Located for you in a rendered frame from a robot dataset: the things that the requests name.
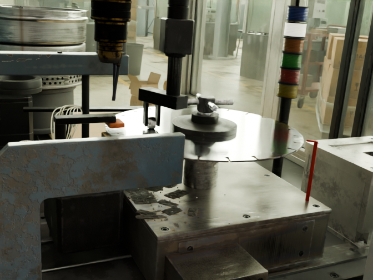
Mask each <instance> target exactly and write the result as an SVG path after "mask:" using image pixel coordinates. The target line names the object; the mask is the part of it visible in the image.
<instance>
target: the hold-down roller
mask: <svg viewBox="0 0 373 280"><path fill-rule="evenodd" d="M147 128H150V129H153V128H156V118H155V117H148V126H147Z"/></svg>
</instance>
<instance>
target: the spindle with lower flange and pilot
mask: <svg viewBox="0 0 373 280"><path fill-rule="evenodd" d="M199 158H200V157H198V159H197V161H191V160H186V159H185V160H184V171H183V184H184V185H185V186H187V187H189V188H193V189H212V188H214V187H216V185H217V179H218V167H219V162H203V161H199Z"/></svg>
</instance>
